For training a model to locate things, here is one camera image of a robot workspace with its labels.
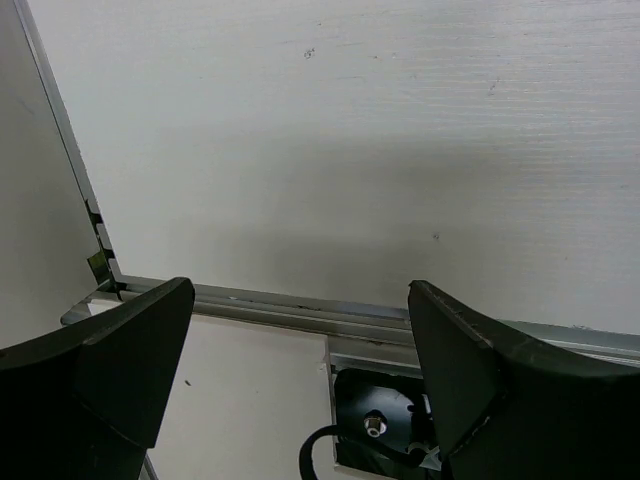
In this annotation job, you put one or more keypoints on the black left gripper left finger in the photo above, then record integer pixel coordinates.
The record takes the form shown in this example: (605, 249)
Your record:
(87, 401)

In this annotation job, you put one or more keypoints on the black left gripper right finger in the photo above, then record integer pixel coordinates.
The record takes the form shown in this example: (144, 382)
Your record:
(507, 405)

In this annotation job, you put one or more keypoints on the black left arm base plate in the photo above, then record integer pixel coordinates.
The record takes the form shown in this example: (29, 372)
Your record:
(391, 409)

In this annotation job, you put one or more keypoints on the aluminium table frame rail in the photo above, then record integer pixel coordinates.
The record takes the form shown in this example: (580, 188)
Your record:
(359, 335)

